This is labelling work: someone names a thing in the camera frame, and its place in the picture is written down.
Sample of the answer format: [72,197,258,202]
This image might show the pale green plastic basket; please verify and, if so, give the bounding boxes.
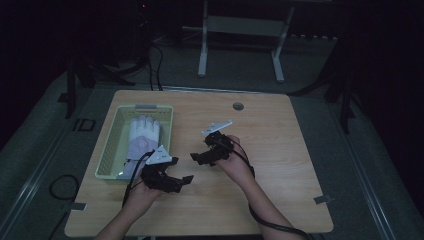
[94,103,174,181]

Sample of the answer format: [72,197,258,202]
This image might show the white metal desk frame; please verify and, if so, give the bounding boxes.
[181,0,296,84]

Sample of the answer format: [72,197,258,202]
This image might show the black hanging cables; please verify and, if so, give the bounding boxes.
[148,43,165,92]

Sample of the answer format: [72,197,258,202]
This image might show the black cable loop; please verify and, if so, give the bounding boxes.
[49,174,81,202]

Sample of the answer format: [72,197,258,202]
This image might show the black tripod stand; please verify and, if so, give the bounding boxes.
[58,3,151,119]
[288,33,359,134]

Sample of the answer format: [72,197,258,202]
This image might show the lilac glove with strap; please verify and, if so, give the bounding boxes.
[123,114,163,178]

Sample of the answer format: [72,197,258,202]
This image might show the person's left hand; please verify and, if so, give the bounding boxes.
[124,179,164,214]

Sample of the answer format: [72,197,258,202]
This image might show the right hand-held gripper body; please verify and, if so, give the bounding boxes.
[201,120,234,164]

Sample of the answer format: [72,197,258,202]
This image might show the left hand-held gripper black cable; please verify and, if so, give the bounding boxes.
[121,149,156,208]

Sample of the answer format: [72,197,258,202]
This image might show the person's right hand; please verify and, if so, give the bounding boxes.
[216,134,256,188]

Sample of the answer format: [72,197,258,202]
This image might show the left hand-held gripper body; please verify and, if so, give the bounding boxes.
[139,144,184,194]

